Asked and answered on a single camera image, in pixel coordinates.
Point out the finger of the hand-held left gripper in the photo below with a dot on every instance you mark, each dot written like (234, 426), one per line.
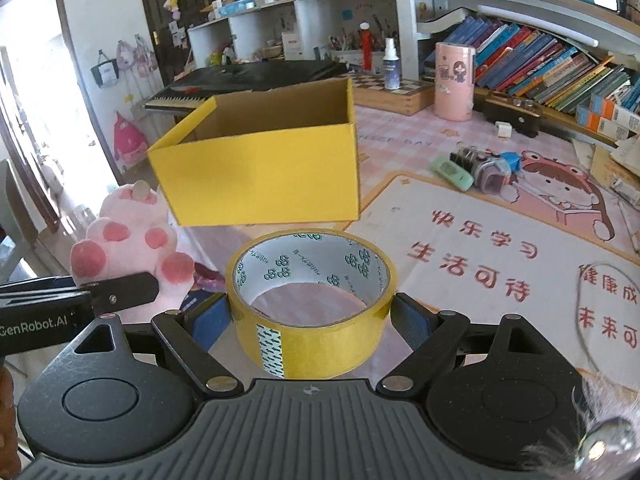
(125, 292)

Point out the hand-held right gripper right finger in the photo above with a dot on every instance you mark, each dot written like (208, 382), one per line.
(410, 322)

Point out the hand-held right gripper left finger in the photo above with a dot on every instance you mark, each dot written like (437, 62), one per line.
(210, 322)

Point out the pink plush paw toy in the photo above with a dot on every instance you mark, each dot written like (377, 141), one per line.
(120, 240)

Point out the yellow tape roll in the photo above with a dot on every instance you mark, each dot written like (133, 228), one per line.
(310, 345)

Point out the yellow cardboard box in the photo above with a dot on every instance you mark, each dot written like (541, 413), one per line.
(260, 180)

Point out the black binder clip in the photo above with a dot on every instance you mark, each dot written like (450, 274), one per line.
(464, 157)

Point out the blue wrapper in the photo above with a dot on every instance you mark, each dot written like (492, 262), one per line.
(511, 162)

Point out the pink cartoon desk mat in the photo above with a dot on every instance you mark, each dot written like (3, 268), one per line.
(450, 220)

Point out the pink backpack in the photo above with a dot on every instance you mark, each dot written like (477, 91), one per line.
(129, 145)

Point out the mint green remote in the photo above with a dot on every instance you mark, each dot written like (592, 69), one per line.
(452, 174)

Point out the white charger plug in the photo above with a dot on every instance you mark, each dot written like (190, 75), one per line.
(504, 130)

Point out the white tote bag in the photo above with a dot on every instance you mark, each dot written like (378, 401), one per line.
(105, 72)

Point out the wooden chessboard box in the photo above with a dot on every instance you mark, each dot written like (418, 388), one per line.
(395, 101)

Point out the dark wooden radio box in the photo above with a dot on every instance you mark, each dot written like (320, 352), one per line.
(512, 115)

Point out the pink cartoon canister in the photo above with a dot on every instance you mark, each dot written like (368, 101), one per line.
(452, 85)

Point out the black electronic keyboard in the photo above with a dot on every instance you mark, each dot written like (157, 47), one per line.
(250, 77)

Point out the white spray bottle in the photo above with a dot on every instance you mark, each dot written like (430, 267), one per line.
(391, 70)

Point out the blue orange carton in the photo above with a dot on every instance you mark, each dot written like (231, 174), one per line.
(600, 127)
(617, 107)

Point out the pen holder with pens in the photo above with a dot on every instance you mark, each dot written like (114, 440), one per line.
(345, 52)

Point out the red bottle figure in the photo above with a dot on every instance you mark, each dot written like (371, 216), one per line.
(366, 47)

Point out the row of colourful books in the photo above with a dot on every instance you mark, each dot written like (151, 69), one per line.
(530, 65)

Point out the white box red label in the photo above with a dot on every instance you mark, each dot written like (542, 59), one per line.
(292, 46)

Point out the small hanging doll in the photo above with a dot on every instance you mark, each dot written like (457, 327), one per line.
(172, 4)

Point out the white shelf unit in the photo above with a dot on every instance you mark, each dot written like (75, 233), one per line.
(405, 20)

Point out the thick open book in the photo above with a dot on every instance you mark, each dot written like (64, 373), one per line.
(445, 21)

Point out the blue tissue pack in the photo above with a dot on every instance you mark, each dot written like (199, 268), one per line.
(237, 8)

